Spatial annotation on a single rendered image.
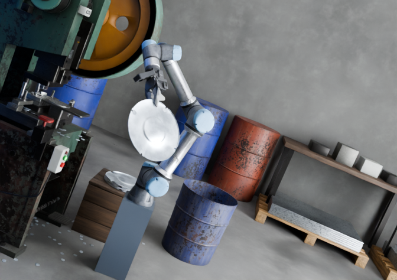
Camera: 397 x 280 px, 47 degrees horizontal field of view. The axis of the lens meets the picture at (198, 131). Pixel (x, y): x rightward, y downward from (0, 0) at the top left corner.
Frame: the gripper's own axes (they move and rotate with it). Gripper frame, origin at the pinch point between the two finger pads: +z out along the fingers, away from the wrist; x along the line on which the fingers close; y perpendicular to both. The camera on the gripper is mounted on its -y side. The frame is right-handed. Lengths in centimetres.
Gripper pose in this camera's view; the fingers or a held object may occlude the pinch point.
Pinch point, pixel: (154, 104)
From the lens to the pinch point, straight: 213.3
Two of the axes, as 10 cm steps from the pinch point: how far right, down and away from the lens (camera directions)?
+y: 7.0, 1.8, 7.0
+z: 1.6, 9.0, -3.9
